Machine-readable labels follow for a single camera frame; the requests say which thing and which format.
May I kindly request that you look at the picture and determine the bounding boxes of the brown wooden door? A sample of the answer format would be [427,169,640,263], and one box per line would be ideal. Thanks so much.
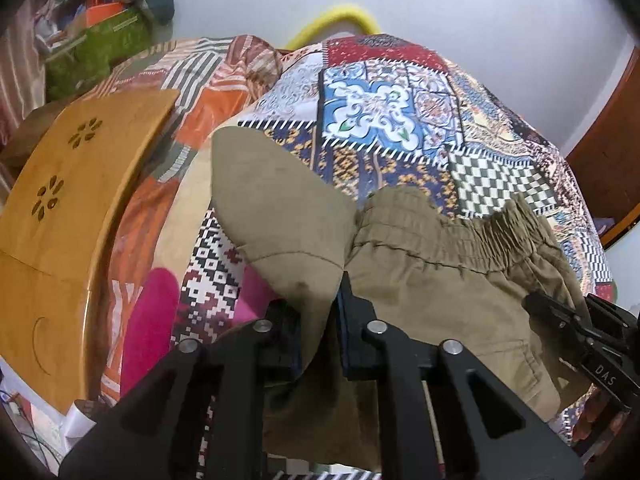
[565,45,640,251]

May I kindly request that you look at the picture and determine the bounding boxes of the folded pink cloth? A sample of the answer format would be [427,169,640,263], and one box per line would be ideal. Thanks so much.
[120,267,281,397]

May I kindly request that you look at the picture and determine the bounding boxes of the yellow hoop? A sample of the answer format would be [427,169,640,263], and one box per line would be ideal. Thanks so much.
[287,4,383,51]

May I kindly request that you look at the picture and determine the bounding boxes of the brown striped cloth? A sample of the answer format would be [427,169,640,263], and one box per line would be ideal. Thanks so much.
[0,0,56,131]

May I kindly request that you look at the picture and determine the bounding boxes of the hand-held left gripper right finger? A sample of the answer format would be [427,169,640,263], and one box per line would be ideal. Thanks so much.
[336,271,586,480]

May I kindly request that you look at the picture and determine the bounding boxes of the orange striped cloth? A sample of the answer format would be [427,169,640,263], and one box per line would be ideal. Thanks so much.
[82,35,282,401]

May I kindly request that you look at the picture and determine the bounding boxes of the orange box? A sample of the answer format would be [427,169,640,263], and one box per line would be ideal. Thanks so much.
[82,0,126,26]

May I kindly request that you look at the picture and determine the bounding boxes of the patchwork patterned blanket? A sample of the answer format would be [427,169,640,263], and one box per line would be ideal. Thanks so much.
[170,34,617,480]

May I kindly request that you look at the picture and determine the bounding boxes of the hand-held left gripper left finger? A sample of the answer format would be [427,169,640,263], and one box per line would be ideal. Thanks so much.
[59,301,304,480]

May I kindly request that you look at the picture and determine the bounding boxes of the white paper roll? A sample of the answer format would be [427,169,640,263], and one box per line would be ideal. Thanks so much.
[64,399,108,443]

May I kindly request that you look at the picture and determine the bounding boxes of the wooden lap table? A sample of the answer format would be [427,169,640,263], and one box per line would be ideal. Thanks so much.
[0,89,180,417]

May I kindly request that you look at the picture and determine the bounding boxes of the olive green pants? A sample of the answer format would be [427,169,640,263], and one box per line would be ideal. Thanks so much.
[210,127,593,473]

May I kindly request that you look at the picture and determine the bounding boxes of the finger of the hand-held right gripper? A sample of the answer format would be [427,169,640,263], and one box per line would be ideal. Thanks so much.
[584,293,640,357]
[522,292,640,412]

